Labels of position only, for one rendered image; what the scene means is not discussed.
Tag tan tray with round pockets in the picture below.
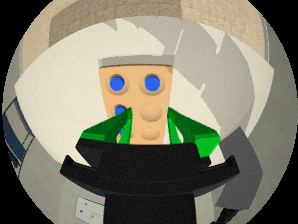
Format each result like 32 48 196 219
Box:
98 64 173 144

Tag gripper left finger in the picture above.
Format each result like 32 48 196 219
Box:
80 107 133 143

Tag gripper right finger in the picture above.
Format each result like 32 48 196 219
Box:
167 107 221 158

